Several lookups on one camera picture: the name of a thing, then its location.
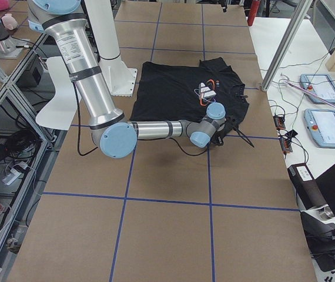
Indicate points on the red cylinder bottle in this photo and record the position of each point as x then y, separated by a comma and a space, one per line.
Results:
253, 12

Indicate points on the white power strip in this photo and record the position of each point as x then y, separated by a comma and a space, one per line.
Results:
10, 174

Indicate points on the lower teach pendant tablet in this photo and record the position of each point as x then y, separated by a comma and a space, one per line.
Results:
320, 124

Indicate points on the black box with label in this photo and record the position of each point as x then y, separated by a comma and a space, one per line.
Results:
308, 194

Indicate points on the black t-shirt with logo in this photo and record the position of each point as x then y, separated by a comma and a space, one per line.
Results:
172, 92

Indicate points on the upper teach pendant tablet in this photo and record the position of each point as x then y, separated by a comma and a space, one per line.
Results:
320, 85

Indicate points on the aluminium frame post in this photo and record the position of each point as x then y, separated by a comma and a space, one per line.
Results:
285, 42

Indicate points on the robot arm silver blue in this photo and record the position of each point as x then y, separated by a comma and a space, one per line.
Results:
87, 41

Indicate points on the teach pendant tablet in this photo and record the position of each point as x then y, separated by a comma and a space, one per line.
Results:
320, 85
320, 124

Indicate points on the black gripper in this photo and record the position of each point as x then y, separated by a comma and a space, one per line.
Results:
227, 126

